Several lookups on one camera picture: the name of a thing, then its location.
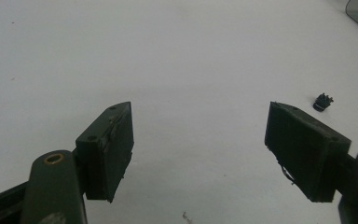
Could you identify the small black electrical component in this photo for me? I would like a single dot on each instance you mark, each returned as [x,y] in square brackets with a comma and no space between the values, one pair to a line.
[322,102]

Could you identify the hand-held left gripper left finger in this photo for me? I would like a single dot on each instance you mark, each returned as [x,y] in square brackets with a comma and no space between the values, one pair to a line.
[105,155]

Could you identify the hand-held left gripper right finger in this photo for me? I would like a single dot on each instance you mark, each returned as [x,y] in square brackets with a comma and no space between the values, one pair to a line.
[304,152]

